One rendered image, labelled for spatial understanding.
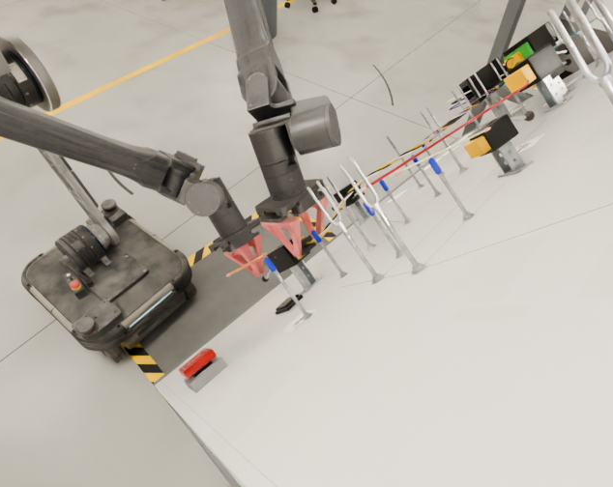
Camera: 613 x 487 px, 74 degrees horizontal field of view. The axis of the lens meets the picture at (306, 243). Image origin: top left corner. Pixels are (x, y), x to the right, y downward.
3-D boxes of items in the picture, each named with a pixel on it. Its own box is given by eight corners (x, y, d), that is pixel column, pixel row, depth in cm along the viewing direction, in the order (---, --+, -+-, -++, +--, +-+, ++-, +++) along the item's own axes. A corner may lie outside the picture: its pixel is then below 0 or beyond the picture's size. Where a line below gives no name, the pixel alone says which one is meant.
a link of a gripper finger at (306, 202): (340, 234, 68) (325, 182, 64) (315, 256, 63) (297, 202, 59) (309, 232, 72) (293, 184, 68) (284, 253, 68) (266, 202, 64)
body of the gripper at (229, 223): (266, 224, 79) (247, 190, 77) (227, 250, 73) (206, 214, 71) (248, 230, 84) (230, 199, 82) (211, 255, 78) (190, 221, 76)
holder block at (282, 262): (294, 261, 75) (281, 243, 74) (310, 252, 70) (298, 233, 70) (278, 273, 72) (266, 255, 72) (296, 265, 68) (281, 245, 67)
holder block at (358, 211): (352, 224, 111) (332, 194, 110) (378, 212, 100) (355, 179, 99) (340, 233, 109) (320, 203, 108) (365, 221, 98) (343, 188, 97)
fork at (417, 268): (419, 273, 42) (342, 160, 41) (408, 275, 44) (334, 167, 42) (430, 263, 43) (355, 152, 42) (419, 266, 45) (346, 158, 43)
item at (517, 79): (537, 77, 74) (528, 63, 73) (529, 83, 73) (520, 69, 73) (518, 88, 78) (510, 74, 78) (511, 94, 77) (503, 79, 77)
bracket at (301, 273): (315, 280, 74) (299, 258, 73) (322, 276, 72) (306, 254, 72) (299, 295, 71) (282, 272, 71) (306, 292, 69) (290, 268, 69)
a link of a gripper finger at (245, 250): (284, 261, 80) (260, 220, 78) (259, 281, 76) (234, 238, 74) (265, 265, 85) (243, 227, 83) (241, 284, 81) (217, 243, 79)
